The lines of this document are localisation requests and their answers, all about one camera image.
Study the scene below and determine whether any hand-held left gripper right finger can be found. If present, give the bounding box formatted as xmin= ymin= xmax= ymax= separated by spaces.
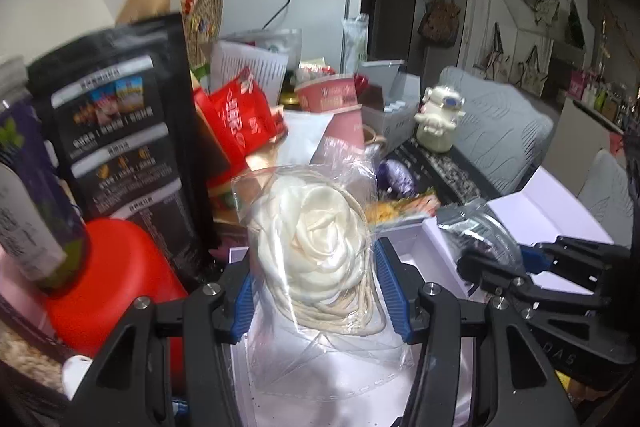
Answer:
xmin=372 ymin=237 xmax=581 ymax=427

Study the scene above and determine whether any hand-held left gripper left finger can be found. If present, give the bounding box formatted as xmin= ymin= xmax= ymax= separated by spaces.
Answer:
xmin=60 ymin=252 xmax=256 ymax=427

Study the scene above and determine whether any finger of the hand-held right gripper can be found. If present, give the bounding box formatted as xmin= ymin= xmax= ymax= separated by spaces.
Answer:
xmin=520 ymin=234 xmax=636 ymax=294
xmin=456 ymin=251 xmax=609 ymax=314

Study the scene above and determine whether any white gift box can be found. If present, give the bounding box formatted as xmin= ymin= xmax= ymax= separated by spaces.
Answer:
xmin=227 ymin=164 xmax=616 ymax=427

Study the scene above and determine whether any clear plastic packet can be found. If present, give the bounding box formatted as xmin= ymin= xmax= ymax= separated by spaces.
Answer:
xmin=435 ymin=202 xmax=526 ymax=268

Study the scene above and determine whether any white fabric rose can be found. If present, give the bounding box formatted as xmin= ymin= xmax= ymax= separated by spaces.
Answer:
xmin=230 ymin=164 xmax=416 ymax=403

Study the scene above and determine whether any yellow cracker packet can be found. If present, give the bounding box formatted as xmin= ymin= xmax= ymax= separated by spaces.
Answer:
xmin=367 ymin=199 xmax=426 ymax=228

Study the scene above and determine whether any cartoon print snack packet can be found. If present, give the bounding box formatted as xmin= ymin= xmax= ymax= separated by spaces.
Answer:
xmin=410 ymin=192 xmax=442 ymax=219

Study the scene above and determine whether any purple sachet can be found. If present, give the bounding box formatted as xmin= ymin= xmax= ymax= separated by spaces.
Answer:
xmin=375 ymin=158 xmax=418 ymax=200

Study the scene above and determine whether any black white patterned tablecloth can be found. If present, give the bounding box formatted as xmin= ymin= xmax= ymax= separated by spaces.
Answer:
xmin=387 ymin=139 xmax=501 ymax=208

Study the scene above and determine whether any red canister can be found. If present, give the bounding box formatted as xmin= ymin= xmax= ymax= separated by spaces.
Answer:
xmin=42 ymin=217 xmax=188 ymax=360

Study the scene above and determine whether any grey quilted cushion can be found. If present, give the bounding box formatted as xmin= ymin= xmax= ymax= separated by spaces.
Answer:
xmin=440 ymin=67 xmax=556 ymax=198

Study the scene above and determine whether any crumpled clear plastic bag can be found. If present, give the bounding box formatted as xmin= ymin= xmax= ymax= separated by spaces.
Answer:
xmin=312 ymin=134 xmax=381 ymax=208

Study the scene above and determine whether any brown mug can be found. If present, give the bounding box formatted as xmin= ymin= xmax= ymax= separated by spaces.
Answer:
xmin=362 ymin=127 xmax=388 ymax=158

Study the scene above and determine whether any white cartoon figurine cup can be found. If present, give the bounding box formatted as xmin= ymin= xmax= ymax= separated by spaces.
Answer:
xmin=414 ymin=84 xmax=467 ymax=154

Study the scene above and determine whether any white carton of small bottles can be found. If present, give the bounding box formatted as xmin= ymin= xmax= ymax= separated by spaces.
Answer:
xmin=357 ymin=59 xmax=423 ymax=152

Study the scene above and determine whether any pink paper cup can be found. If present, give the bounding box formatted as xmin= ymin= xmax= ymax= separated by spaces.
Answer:
xmin=320 ymin=104 xmax=366 ymax=158

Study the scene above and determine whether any row of bottles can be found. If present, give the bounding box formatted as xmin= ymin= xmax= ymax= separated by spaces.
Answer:
xmin=570 ymin=67 xmax=640 ymax=128

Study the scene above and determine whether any red orange carton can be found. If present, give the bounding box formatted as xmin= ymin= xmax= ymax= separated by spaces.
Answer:
xmin=192 ymin=87 xmax=233 ymax=180

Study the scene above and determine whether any red snack packet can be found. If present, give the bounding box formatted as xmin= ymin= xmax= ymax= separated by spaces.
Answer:
xmin=207 ymin=67 xmax=288 ymax=158

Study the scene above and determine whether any pink paper bowl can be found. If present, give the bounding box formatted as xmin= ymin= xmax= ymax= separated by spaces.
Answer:
xmin=294 ymin=76 xmax=362 ymax=112

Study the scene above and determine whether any black snack pouch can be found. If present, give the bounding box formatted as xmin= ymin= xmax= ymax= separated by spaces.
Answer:
xmin=27 ymin=13 xmax=221 ymax=288

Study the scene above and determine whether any printed paper sheet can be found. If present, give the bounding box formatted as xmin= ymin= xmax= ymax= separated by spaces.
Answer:
xmin=210 ymin=39 xmax=291 ymax=105

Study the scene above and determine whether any green white packet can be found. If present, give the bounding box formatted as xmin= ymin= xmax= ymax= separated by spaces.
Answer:
xmin=341 ymin=14 xmax=370 ymax=75

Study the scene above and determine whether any purple label jar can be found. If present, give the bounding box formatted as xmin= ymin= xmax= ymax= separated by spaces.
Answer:
xmin=0 ymin=57 xmax=91 ymax=298

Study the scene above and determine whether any hanging tote bag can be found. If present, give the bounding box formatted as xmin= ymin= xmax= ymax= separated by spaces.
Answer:
xmin=417 ymin=0 xmax=461 ymax=50

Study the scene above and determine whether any woven straw fan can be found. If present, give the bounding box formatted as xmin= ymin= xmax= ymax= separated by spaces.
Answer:
xmin=182 ymin=0 xmax=224 ymax=62

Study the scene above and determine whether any white refrigerator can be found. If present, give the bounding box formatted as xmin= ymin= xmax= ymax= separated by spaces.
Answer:
xmin=217 ymin=0 xmax=366 ymax=72

